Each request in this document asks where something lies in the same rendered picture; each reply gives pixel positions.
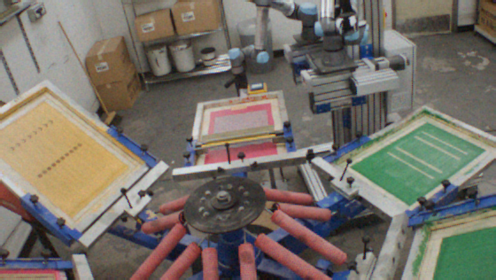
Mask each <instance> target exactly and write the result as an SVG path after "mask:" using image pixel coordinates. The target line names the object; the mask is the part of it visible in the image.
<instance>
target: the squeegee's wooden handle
mask: <svg viewBox="0 0 496 280"><path fill-rule="evenodd" d="M263 131H269V135H273V134H274V133H275V130H274V125H268V126H262V127H256V128H244V129H238V130H232V131H226V132H220V133H214V134H208V135H202V144H207V141H206V140H209V139H215V138H221V137H227V136H238V135H244V134H251V133H257V132H263Z"/></svg>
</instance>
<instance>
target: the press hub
mask: <svg viewBox="0 0 496 280"><path fill-rule="evenodd" d="M266 203H267V194H266V192H265V190H264V188H263V187H262V186H261V185H260V184H259V183H258V182H256V181H254V180H253V179H250V178H247V177H242V176H225V177H221V178H217V179H214V180H212V181H209V182H207V183H204V184H203V185H201V186H199V187H198V188H197V189H195V190H194V191H193V192H192V193H191V194H190V195H189V197H188V198H187V200H186V202H185V204H184V208H183V215H184V218H185V221H186V222H187V223H188V224H189V225H190V226H191V227H192V228H194V229H196V230H198V231H200V232H203V233H206V234H213V235H211V236H210V241H211V242H214V243H216V244H217V246H216V247H215V249H216V250H217V258H218V270H219V271H221V272H222V274H223V275H221V276H219V280H232V276H241V267H240V257H239V246H240V245H243V244H244V231H243V230H242V229H243V228H245V227H246V228H245V229H247V230H248V231H250V232H251V233H252V234H253V235H255V236H256V237H258V236H259V235H260V234H261V235H262V234H265V235H266V236H267V235H268V234H270V233H272V232H274V231H273V230H272V229H270V228H268V227H265V226H261V225H258V224H251V223H253V222H254V221H255V220H257V219H258V218H259V217H260V215H261V214H262V212H263V211H264V209H265V206H266ZM246 240H247V244H252V245H253V247H254V256H255V264H256V272H257V280H280V278H279V277H276V276H271V275H269V274H267V273H264V272H261V271H258V270H257V267H258V266H259V265H260V263H261V262H262V260H263V258H264V259H267V260H271V261H275V262H278V263H280V262H279V261H277V260H275V259H274V258H272V257H271V256H270V255H268V254H267V253H265V252H263V251H262V250H261V249H259V248H258V247H257V246H255V244H254V243H255V241H256V240H257V239H256V238H254V237H252V236H251V235H249V234H248V233H246ZM201 271H203V258H202V253H201V254H200V255H199V257H197V258H196V259H195V261H194V262H193V263H192V264H191V272H192V274H193V276H194V275H196V274H197V273H200V272H201Z"/></svg>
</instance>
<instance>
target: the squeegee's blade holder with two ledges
mask: <svg viewBox="0 0 496 280"><path fill-rule="evenodd" d="M268 135H269V131H263V132H257V133H251V134H244V135H238V136H227V137H221V138H215V139H209V140H206V141H207V143H208V144H213V143H219V142H226V141H231V140H237V139H244V138H251V137H256V136H268Z"/></svg>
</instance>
